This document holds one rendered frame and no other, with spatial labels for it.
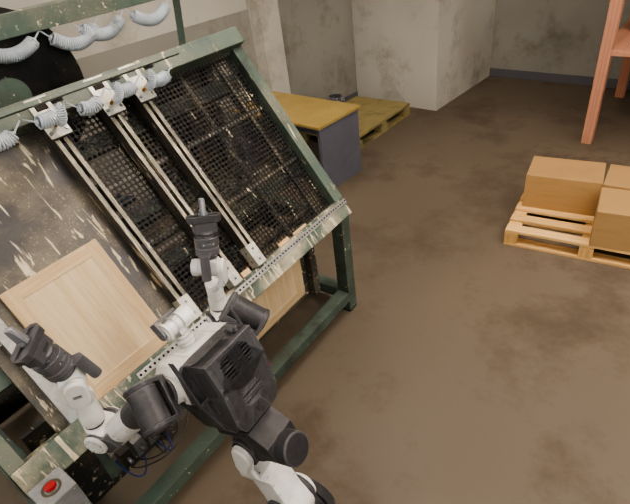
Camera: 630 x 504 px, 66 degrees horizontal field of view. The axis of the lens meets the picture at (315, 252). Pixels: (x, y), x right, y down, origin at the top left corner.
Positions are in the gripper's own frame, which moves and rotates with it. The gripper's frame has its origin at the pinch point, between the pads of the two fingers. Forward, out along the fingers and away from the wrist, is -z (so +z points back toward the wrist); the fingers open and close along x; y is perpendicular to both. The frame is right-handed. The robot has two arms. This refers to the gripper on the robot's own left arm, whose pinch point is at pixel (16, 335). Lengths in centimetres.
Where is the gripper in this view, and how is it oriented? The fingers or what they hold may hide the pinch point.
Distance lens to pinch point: 150.8
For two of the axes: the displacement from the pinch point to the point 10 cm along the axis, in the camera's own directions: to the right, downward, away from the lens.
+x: -0.4, -7.1, 7.0
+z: 3.2, 6.5, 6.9
